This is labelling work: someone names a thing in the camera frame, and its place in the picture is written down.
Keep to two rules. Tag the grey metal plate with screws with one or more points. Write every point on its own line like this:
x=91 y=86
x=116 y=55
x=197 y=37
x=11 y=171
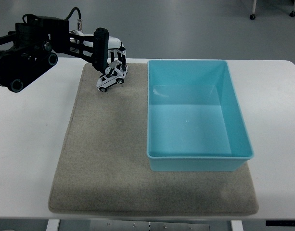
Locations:
x=149 y=226

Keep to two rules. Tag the black table control panel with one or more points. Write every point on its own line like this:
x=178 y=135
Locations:
x=283 y=223

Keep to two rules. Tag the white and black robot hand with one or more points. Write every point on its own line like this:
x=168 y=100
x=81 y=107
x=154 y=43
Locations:
x=113 y=42

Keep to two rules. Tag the white table leg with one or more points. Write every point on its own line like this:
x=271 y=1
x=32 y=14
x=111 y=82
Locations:
x=52 y=225
x=236 y=226

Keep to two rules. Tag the white cart leg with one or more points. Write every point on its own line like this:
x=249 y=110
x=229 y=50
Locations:
x=294 y=5
x=253 y=6

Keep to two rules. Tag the blue plastic box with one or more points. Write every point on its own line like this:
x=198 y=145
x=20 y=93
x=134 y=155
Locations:
x=190 y=127

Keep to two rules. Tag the white toy car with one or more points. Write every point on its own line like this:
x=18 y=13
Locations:
x=108 y=83

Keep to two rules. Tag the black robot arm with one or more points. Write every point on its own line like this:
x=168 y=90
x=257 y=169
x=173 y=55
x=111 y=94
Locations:
x=31 y=53

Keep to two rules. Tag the beige felt mat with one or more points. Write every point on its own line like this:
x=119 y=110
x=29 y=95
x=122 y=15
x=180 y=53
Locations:
x=101 y=156

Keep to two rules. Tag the black caster wheel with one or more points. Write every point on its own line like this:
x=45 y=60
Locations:
x=292 y=14
x=252 y=16

